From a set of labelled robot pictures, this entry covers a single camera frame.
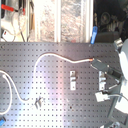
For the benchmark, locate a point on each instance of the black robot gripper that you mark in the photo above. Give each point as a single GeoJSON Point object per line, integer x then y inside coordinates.
{"type": "Point", "coordinates": [98, 65]}

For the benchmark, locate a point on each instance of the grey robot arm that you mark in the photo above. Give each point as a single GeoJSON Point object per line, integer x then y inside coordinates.
{"type": "Point", "coordinates": [119, 91]}

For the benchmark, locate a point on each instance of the white connector block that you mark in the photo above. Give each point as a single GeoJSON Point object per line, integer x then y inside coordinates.
{"type": "Point", "coordinates": [100, 97]}

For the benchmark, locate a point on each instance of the black perforated breadboard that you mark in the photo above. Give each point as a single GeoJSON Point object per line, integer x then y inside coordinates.
{"type": "Point", "coordinates": [43, 70]}

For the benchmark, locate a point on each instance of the small metal clip lower left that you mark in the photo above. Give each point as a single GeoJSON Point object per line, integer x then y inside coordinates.
{"type": "Point", "coordinates": [38, 103]}

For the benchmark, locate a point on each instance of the blue object bottom left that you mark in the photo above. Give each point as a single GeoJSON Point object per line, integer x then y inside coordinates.
{"type": "Point", "coordinates": [2, 120]}

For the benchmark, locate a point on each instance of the metal cable clip right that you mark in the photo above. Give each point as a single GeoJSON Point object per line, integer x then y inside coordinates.
{"type": "Point", "coordinates": [102, 80]}

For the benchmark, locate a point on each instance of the metal cable clip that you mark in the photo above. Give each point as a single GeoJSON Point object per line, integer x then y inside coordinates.
{"type": "Point", "coordinates": [72, 80]}
{"type": "Point", "coordinates": [102, 80]}

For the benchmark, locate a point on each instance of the metal cable clip centre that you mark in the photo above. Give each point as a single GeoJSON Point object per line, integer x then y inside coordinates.
{"type": "Point", "coordinates": [72, 80]}

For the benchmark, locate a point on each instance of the blue handled tool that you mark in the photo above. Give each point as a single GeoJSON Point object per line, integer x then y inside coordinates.
{"type": "Point", "coordinates": [94, 34]}

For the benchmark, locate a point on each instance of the aluminium frame profile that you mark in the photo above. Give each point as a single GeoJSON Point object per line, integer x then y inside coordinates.
{"type": "Point", "coordinates": [57, 29]}

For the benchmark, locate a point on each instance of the red handled tool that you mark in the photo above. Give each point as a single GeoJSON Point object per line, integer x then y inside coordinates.
{"type": "Point", "coordinates": [11, 9]}

